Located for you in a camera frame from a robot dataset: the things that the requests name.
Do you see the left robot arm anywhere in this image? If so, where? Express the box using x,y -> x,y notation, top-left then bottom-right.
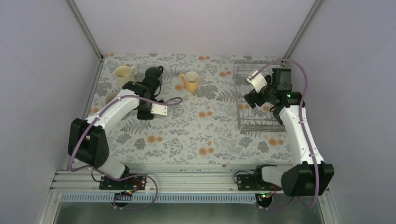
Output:
68,81 -> 156,189

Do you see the yellow mug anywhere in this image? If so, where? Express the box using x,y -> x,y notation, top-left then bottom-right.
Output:
179,71 -> 200,93

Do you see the floral table mat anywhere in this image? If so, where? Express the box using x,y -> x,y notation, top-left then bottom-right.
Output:
89,53 -> 292,165

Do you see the dark green mug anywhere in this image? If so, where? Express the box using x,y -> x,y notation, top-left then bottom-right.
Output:
142,66 -> 164,97

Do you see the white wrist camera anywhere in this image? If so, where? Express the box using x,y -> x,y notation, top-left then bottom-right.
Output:
150,104 -> 168,116
246,70 -> 268,93

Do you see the cream ribbed mug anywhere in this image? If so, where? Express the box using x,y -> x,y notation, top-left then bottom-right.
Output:
114,65 -> 139,88

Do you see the wire dish rack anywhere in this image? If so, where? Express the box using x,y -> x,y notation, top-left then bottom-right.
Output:
233,61 -> 285,132

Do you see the floral white mug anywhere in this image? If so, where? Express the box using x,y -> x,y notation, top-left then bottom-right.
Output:
104,92 -> 129,120

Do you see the white slotted cable duct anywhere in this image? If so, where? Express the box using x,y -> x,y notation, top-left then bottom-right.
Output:
60,192 -> 258,204

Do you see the black speckled mug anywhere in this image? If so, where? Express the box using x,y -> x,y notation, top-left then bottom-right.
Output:
273,107 -> 283,126

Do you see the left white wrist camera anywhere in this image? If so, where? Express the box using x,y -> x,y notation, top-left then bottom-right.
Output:
150,104 -> 168,116

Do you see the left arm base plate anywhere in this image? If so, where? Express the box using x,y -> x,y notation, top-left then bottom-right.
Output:
99,176 -> 147,191

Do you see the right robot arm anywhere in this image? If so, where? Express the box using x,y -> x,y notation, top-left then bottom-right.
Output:
244,68 -> 334,196

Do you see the aluminium mounting rail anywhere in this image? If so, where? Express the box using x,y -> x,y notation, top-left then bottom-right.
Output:
49,168 -> 329,194

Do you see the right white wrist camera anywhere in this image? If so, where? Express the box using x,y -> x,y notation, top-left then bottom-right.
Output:
246,70 -> 268,93

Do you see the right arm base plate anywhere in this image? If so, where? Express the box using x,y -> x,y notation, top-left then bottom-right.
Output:
236,174 -> 282,191

